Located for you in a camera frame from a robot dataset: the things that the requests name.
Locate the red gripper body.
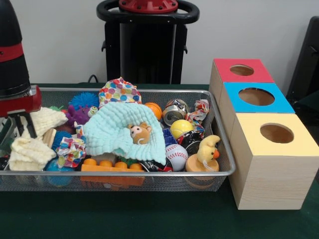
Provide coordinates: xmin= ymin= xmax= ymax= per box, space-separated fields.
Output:
xmin=0 ymin=85 xmax=42 ymax=118

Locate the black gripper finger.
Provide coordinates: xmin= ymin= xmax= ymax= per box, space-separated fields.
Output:
xmin=24 ymin=113 xmax=38 ymax=139
xmin=13 ymin=115 xmax=25 ymax=137

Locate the cream knitted cloth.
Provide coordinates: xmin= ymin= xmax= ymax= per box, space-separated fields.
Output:
xmin=8 ymin=107 xmax=69 ymax=172

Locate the mint green cloth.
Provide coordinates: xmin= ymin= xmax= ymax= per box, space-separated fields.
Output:
xmin=82 ymin=102 xmax=167 ymax=166

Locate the silver mesh bin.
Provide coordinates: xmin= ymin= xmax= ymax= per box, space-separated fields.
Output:
xmin=0 ymin=87 xmax=237 ymax=192

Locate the wooden three-hole box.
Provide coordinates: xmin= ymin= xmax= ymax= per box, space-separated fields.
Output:
xmin=208 ymin=58 xmax=319 ymax=211

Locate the purple spiky monster toy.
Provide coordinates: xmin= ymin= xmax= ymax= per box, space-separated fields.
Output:
xmin=66 ymin=104 xmax=99 ymax=126

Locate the orange building brick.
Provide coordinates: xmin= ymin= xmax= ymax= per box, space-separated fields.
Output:
xmin=81 ymin=159 xmax=146 ymax=173

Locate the polka dot cloth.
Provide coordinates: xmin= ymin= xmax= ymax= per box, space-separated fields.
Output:
xmin=98 ymin=77 xmax=143 ymax=105

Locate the brown plush toy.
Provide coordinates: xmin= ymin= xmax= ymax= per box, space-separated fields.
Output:
xmin=127 ymin=121 xmax=152 ymax=145

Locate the crushed silver drink can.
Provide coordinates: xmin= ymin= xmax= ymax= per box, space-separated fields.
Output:
xmin=162 ymin=99 xmax=189 ymax=126

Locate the white toy baseball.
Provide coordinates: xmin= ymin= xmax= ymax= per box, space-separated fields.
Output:
xmin=165 ymin=143 xmax=189 ymax=172

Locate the yellow tennis ball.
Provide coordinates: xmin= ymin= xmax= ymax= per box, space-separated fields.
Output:
xmin=170 ymin=119 xmax=194 ymax=140

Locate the dark green tablecloth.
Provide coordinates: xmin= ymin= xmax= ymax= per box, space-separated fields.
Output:
xmin=0 ymin=83 xmax=319 ymax=239

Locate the yellow plush duck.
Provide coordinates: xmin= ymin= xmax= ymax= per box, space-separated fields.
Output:
xmin=196 ymin=135 xmax=221 ymax=166

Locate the black panel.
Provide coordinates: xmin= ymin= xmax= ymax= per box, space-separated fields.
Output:
xmin=286 ymin=16 xmax=319 ymax=100

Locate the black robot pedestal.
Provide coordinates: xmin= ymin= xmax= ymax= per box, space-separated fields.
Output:
xmin=96 ymin=0 xmax=200 ymax=85

